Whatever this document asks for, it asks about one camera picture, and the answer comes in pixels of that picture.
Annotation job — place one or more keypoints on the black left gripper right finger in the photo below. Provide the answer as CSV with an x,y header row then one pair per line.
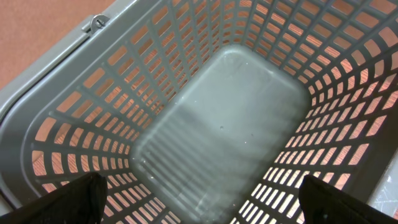
x,y
323,203

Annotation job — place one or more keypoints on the grey plastic shopping basket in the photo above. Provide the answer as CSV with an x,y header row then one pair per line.
x,y
210,111

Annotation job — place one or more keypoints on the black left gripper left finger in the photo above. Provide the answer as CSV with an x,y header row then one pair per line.
x,y
80,201

